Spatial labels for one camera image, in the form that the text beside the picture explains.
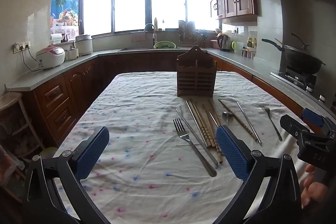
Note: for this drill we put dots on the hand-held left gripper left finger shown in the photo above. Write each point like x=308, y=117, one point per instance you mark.
x=92, y=150

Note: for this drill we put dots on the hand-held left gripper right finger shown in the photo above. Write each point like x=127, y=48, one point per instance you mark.
x=231, y=150

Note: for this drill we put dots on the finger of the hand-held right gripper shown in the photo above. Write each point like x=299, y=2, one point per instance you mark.
x=312, y=117
x=291, y=123

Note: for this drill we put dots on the bundle of wooden chopsticks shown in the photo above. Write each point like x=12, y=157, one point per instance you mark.
x=204, y=129

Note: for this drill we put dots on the wooden utensil holder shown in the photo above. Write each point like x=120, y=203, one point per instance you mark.
x=195, y=79

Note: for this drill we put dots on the dish rack with utensils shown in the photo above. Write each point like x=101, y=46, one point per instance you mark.
x=187, y=33

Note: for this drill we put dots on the person's right hand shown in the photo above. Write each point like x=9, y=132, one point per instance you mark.
x=312, y=192

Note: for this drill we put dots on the small steel fork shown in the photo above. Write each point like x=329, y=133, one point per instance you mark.
x=271, y=121

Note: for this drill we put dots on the dark wooden chopstick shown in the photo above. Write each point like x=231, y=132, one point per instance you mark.
x=236, y=120

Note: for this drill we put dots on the large steel fork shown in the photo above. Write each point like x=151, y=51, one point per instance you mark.
x=200, y=156

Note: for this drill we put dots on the steel spoon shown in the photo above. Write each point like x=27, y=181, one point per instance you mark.
x=227, y=115

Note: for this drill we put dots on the gas stove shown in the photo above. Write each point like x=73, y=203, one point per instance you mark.
x=299, y=79

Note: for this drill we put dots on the pale green bucket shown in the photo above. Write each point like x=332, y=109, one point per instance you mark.
x=48, y=153

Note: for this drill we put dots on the black wok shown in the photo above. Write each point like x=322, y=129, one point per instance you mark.
x=302, y=61

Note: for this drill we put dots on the wooden lower cabinets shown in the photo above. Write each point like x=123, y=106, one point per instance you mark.
x=57, y=100

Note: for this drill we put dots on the white dotted tablecloth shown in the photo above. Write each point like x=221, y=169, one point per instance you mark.
x=136, y=108

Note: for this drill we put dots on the row of spice jars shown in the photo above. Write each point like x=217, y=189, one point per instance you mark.
x=249, y=54

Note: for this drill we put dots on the wooden stool shelf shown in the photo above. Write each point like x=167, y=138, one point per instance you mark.
x=15, y=119

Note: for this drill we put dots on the grey kitchen countertop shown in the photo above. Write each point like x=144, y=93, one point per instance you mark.
x=52, y=73

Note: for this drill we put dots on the green lidded cup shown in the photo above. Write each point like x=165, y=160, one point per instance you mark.
x=235, y=47

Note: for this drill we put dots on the small white appliance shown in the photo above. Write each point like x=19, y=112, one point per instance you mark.
x=71, y=54

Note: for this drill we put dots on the white and red rice cooker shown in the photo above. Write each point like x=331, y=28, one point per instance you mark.
x=51, y=57

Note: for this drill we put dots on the steel electric kettle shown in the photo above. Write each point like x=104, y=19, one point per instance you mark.
x=224, y=43

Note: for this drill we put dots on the large white rice cooker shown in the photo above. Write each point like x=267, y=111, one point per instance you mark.
x=84, y=45

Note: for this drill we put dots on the pink container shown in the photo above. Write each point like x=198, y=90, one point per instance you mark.
x=214, y=44

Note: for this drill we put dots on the kitchen sink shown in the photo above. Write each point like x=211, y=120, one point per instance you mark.
x=136, y=49

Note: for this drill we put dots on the paper towel roll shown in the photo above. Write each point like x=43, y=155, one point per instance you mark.
x=56, y=38

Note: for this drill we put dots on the green colander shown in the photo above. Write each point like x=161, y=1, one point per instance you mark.
x=164, y=44

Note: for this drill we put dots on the curved steel faucet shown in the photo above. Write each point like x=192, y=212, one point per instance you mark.
x=154, y=36

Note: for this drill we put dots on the bottle on window sill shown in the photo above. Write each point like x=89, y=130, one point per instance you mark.
x=156, y=24

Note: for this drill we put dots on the kitchen window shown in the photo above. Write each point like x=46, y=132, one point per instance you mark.
x=131, y=3

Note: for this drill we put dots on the small wall socket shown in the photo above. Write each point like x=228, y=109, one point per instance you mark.
x=235, y=30

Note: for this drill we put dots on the white wall socket strip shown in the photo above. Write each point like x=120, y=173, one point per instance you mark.
x=22, y=46

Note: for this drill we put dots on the tropical fruit wall poster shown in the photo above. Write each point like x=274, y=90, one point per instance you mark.
x=65, y=3

